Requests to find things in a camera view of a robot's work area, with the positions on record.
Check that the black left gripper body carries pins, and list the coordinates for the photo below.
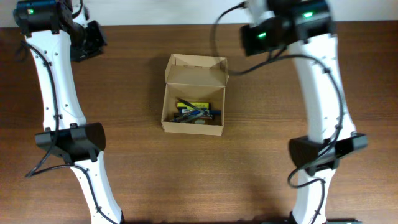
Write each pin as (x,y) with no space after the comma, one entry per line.
(87,41)

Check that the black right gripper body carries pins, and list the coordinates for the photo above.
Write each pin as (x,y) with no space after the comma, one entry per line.
(262,38)

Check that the brown cardboard box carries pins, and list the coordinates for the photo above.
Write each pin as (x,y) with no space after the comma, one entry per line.
(195,79)

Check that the blue whiteboard marker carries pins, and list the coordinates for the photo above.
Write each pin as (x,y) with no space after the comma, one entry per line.
(212,112)

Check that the yellow highlighter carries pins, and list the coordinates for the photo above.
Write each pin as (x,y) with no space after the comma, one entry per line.
(200,105)

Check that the black whiteboard marker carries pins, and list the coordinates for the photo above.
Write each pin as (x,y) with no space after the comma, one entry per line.
(206,117)

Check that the blue ballpoint pen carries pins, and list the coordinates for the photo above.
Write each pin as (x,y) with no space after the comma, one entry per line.
(184,118)

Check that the dark ballpoint pen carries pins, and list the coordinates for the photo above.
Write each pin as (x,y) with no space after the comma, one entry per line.
(194,107)

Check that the yellow tape roll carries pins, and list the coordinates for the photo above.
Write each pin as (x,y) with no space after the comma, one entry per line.
(200,121)

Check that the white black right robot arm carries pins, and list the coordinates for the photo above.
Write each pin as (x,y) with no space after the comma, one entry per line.
(304,31)

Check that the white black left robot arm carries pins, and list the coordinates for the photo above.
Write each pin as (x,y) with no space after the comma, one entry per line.
(57,35)

